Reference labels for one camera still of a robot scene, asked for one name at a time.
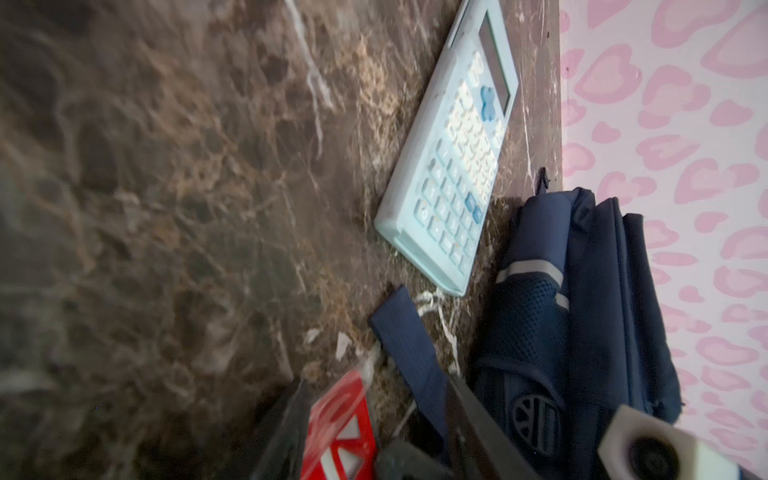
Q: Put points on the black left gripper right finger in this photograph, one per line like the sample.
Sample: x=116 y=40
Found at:
x=478 y=447

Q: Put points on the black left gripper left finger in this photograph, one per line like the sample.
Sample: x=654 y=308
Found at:
x=278 y=446

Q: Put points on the navy blue student backpack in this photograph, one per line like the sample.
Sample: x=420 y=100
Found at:
x=573 y=331

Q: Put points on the grey pocket calculator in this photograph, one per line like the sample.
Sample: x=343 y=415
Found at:
x=436 y=201

